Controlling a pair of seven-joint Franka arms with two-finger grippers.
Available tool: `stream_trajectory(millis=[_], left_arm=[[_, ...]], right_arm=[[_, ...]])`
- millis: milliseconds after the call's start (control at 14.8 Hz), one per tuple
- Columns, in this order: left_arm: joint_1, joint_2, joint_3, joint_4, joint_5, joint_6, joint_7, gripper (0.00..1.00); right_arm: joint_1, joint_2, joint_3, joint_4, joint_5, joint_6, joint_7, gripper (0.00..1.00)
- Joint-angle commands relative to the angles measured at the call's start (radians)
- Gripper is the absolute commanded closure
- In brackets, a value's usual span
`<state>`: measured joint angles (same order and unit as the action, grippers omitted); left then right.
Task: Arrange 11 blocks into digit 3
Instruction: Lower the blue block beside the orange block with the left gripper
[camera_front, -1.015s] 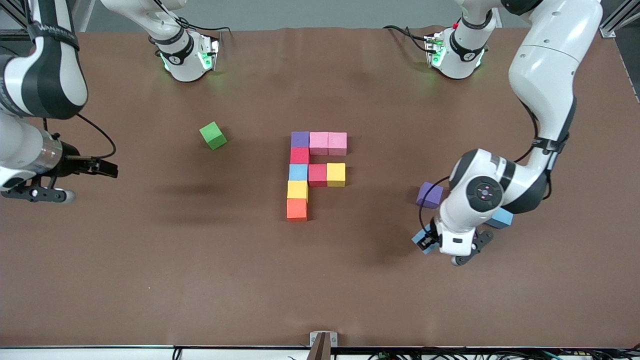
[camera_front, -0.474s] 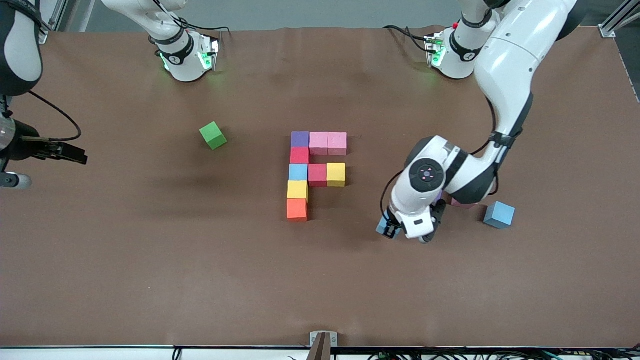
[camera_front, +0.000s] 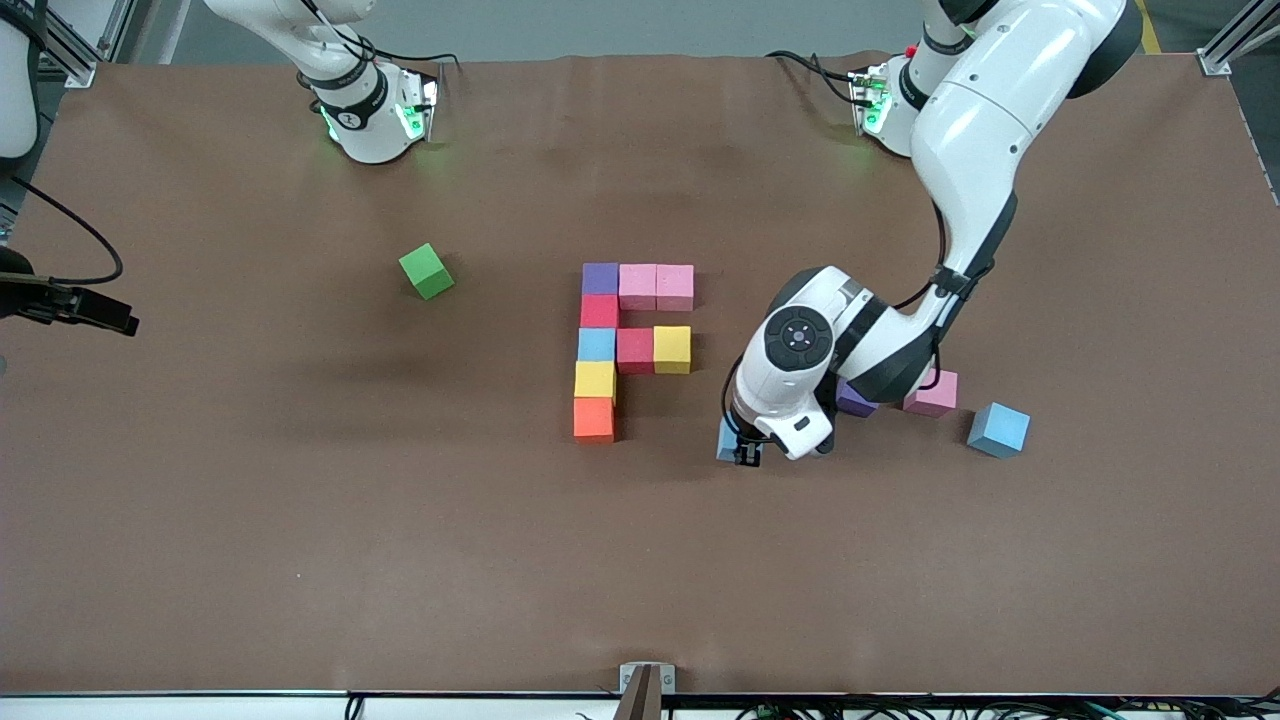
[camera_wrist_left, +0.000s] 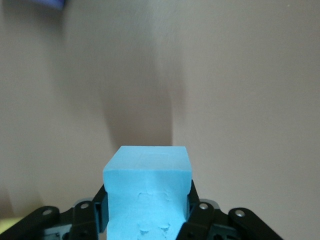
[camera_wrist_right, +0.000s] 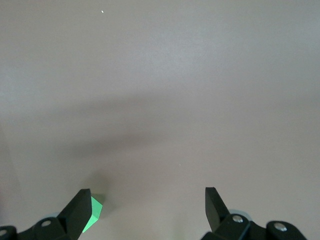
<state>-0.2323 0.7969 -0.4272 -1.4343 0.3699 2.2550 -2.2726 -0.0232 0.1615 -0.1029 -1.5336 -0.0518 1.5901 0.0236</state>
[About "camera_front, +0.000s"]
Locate yellow foam block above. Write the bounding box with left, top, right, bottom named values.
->
left=653, top=325, right=693, bottom=376
left=573, top=360, right=618, bottom=402

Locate orange foam block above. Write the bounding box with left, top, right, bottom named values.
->
left=572, top=397, right=618, bottom=444

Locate light pink foam block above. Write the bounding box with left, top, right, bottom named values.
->
left=618, top=263, right=658, bottom=312
left=903, top=368, right=959, bottom=418
left=655, top=264, right=696, bottom=313

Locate table cover mat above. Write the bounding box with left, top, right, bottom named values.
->
left=0, top=52, right=1280, bottom=698

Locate green foam block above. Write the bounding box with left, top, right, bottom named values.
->
left=398, top=242, right=456, bottom=301

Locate aluminium frame post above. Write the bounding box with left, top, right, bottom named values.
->
left=35, top=0, right=136, bottom=89
left=1195, top=0, right=1280, bottom=77

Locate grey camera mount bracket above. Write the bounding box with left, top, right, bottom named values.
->
left=618, top=662, right=677, bottom=720

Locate black arm base cable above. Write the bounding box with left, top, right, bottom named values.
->
left=765, top=48, right=863, bottom=106

